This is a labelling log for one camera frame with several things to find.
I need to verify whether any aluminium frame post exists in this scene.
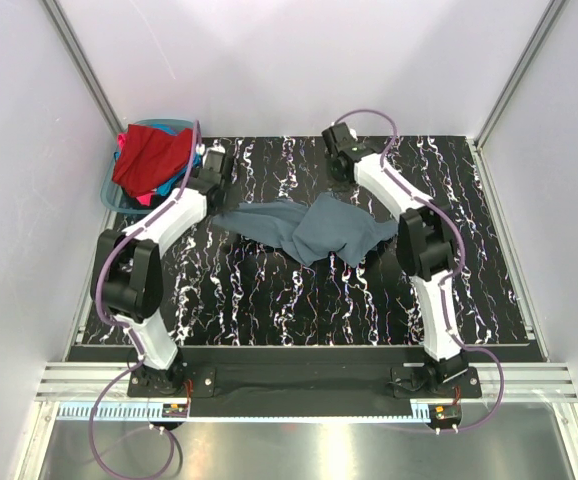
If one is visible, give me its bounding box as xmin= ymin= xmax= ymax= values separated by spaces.
xmin=474 ymin=0 xmax=568 ymax=150
xmin=39 ymin=0 xmax=123 ymax=134

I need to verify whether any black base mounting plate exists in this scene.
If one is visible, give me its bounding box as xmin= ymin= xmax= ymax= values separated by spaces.
xmin=128 ymin=364 xmax=482 ymax=399

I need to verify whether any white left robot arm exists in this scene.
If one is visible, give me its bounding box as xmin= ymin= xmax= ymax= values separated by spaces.
xmin=90 ymin=147 xmax=234 ymax=396

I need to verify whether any red t shirt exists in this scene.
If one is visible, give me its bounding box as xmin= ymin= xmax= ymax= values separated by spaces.
xmin=112 ymin=124 xmax=194 ymax=198

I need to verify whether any pink garment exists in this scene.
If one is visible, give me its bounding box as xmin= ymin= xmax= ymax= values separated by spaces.
xmin=136 ymin=192 xmax=154 ymax=207

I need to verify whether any grey-blue t shirt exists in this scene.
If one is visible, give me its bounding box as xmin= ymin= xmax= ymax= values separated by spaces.
xmin=212 ymin=193 xmax=398 ymax=267

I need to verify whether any black garment in basket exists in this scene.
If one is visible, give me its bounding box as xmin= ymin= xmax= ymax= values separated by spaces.
xmin=120 ymin=188 xmax=167 ymax=215

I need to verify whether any white slotted cable duct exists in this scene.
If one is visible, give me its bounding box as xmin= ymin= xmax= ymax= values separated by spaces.
xmin=57 ymin=400 xmax=462 ymax=425

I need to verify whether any aluminium frame post left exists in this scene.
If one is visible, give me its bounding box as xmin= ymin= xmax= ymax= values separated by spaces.
xmin=39 ymin=0 xmax=123 ymax=134

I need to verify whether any aluminium frame post right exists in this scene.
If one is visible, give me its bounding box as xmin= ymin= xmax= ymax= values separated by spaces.
xmin=474 ymin=0 xmax=568 ymax=150

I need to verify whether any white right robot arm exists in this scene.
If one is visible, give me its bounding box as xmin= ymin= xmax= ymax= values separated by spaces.
xmin=322 ymin=122 xmax=469 ymax=397

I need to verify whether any aluminium front rail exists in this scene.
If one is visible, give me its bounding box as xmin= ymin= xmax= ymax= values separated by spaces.
xmin=37 ymin=362 xmax=578 ymax=403

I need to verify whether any teal plastic laundry basket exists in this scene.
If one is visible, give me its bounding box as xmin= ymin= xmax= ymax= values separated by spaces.
xmin=100 ymin=119 xmax=194 ymax=216

